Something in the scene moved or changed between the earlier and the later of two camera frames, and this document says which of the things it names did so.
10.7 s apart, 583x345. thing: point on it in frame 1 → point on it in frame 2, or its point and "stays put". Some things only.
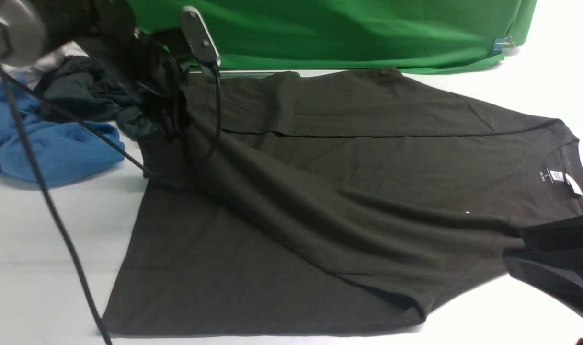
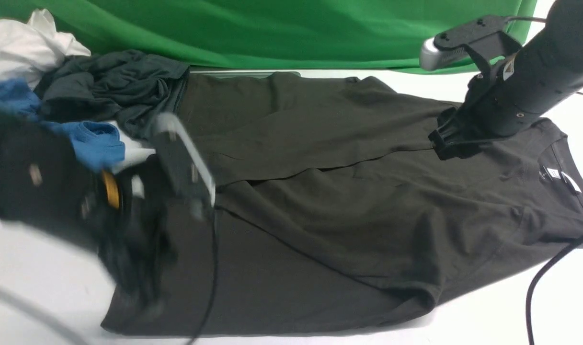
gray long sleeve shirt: x=333 y=200 stays put
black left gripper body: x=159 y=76 → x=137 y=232
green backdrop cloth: x=399 y=37 stays put
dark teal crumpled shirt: x=86 y=88 stays put
